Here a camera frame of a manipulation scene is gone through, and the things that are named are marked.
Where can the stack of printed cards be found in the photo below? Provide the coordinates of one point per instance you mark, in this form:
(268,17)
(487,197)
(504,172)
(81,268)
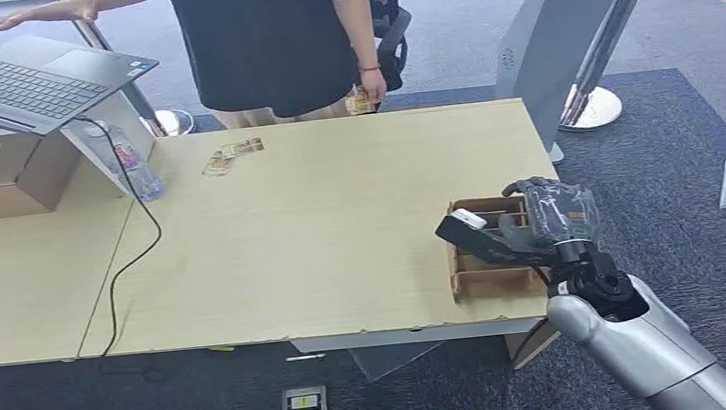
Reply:
(358,103)

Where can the grey kiosk stand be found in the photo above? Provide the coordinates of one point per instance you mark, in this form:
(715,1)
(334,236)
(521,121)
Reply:
(553,39)

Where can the person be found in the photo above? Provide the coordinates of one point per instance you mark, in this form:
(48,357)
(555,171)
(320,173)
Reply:
(267,39)

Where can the person's left hand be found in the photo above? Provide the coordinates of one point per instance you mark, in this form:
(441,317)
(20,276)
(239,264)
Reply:
(374,84)

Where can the clear plastic water bottle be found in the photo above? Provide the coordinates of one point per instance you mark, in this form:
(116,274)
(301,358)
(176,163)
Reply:
(133,166)

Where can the chrome stanchion with round base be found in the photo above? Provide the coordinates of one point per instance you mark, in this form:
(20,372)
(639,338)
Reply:
(172,122)
(593,108)

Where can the person's right hand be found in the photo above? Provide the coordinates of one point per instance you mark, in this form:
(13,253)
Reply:
(51,12)

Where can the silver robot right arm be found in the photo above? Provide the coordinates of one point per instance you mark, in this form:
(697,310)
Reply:
(642,343)

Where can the small white strip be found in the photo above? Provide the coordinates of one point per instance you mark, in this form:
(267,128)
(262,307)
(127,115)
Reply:
(304,357)

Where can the grey panel under desk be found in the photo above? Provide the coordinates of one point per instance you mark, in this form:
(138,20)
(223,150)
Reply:
(391,357)

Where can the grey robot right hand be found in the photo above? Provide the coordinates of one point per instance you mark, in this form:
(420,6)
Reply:
(560,211)

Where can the wooden slotted card organizer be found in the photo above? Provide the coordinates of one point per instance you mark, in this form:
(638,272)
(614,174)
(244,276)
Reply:
(487,281)

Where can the grey laptop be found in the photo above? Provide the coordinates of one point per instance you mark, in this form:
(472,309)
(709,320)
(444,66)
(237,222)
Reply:
(25,86)

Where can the person's left forearm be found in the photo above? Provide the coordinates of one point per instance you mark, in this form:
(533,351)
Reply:
(356,31)

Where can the silver floor socket box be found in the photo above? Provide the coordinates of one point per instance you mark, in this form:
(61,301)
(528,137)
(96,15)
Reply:
(304,405)

